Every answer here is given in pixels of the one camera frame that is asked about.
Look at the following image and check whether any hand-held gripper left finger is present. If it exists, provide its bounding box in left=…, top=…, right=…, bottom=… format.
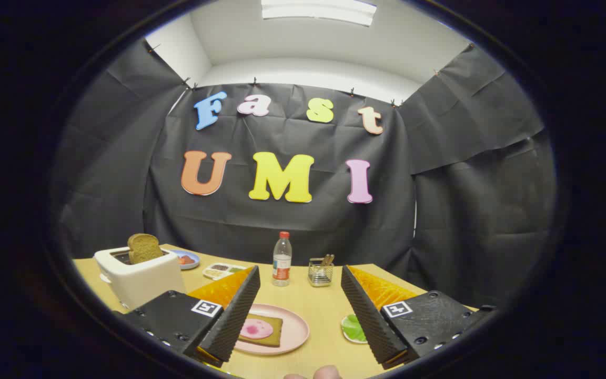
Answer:
left=114, top=265, right=261, bottom=369

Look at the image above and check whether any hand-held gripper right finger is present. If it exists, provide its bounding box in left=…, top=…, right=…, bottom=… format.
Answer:
left=340, top=265, right=497, bottom=371

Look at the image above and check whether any green lettuce leaf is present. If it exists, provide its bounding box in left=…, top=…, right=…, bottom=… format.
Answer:
left=342, top=315, right=368, bottom=342

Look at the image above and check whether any brown bread slice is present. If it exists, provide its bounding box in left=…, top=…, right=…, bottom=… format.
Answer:
left=127, top=233, right=165, bottom=265

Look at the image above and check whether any pink ham slice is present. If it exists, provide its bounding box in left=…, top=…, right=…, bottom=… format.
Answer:
left=240, top=318, right=274, bottom=340

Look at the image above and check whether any white square plate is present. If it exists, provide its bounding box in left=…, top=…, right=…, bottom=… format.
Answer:
left=340, top=314, right=369, bottom=345

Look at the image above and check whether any bread slice with ham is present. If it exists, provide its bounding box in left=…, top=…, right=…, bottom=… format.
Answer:
left=239, top=314, right=284, bottom=348

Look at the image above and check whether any white compartment tray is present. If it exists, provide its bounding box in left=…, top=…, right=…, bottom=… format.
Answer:
left=202, top=262, right=248, bottom=281

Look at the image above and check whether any pink round plate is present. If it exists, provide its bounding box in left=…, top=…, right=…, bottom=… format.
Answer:
left=232, top=303, right=310, bottom=356

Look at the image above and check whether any metal mesh utensil holder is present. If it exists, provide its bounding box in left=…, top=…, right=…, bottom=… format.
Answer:
left=308, top=257, right=334, bottom=287

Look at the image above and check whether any clear plastic water bottle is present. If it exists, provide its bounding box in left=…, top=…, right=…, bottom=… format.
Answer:
left=272, top=231, right=292, bottom=287

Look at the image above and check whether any small blue plate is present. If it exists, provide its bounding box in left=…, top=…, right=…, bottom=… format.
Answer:
left=169, top=249, right=201, bottom=271

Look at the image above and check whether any white toaster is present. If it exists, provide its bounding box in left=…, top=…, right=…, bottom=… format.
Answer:
left=94, top=246, right=186, bottom=311

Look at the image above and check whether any ceiling light panel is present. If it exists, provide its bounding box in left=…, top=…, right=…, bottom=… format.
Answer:
left=261, top=0, right=377, bottom=27

